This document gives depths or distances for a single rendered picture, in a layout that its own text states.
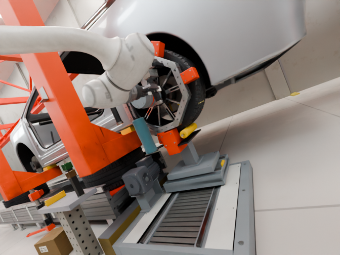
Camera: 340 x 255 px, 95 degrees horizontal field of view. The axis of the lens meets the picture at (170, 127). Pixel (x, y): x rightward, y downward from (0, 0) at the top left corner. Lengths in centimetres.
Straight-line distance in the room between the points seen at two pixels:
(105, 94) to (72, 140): 71
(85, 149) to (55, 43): 81
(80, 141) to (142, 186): 52
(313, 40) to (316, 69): 60
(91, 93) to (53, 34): 17
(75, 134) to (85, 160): 18
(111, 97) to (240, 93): 425
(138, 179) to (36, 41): 92
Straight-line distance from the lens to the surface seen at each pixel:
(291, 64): 474
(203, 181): 122
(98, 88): 56
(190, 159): 131
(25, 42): 53
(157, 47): 113
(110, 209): 142
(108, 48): 50
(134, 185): 120
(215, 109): 473
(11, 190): 303
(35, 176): 311
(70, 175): 106
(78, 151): 121
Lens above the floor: 66
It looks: 3 degrees down
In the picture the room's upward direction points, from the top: 24 degrees counter-clockwise
